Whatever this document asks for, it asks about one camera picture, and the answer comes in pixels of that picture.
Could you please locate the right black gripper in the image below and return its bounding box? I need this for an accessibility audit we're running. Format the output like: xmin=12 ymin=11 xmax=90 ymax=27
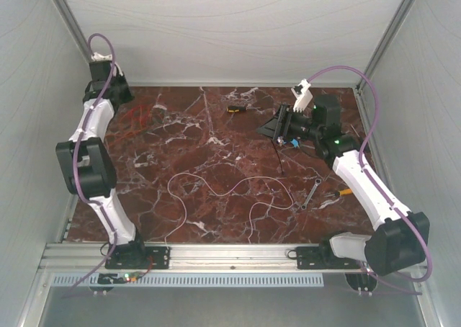
xmin=255 ymin=104 xmax=321 ymax=142

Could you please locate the white wire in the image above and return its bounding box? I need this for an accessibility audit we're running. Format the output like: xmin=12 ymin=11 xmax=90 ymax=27
xmin=164 ymin=171 xmax=296 ymax=247

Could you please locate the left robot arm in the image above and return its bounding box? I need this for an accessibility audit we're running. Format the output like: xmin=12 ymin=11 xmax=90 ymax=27
xmin=55 ymin=53 xmax=148 ymax=268

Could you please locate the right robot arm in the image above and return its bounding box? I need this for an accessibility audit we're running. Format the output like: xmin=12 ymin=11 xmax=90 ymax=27
xmin=257 ymin=94 xmax=430 ymax=276

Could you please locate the black zip tie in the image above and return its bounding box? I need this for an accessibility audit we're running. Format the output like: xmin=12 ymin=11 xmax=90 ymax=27
xmin=270 ymin=140 xmax=285 ymax=176

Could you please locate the blue plastic tool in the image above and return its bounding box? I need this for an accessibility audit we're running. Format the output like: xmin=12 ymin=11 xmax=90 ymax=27
xmin=276 ymin=137 xmax=300 ymax=148

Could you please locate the yellow black screwdriver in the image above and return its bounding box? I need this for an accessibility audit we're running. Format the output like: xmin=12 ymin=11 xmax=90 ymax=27
xmin=226 ymin=105 xmax=259 ymax=113

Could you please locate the silver wrench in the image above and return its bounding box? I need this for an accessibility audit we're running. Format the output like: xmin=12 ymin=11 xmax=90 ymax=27
xmin=301 ymin=179 xmax=322 ymax=210

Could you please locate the orange handle tool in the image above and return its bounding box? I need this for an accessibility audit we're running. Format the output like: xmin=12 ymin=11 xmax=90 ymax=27
xmin=326 ymin=189 xmax=353 ymax=197

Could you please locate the red wire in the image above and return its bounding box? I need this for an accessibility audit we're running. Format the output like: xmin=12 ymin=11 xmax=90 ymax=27
xmin=122 ymin=103 xmax=163 ymax=130

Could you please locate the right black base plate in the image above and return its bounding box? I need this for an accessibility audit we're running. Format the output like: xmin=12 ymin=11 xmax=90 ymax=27
xmin=286 ymin=246 xmax=359 ymax=270

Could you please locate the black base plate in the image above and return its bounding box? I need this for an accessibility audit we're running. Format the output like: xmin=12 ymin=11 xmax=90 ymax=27
xmin=104 ymin=246 xmax=170 ymax=269
xmin=286 ymin=246 xmax=359 ymax=270

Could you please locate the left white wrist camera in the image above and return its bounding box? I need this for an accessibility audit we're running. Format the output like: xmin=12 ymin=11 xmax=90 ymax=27
xmin=91 ymin=52 xmax=112 ymax=62

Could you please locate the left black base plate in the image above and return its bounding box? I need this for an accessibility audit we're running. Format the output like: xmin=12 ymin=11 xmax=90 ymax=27
xmin=104 ymin=246 xmax=170 ymax=269

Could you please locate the aluminium front rail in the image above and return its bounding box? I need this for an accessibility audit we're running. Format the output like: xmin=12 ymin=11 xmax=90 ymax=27
xmin=39 ymin=243 xmax=429 ymax=270

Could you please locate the slotted grey cable duct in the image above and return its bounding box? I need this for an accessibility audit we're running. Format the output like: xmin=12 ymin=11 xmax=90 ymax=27
xmin=50 ymin=272 xmax=325 ymax=288

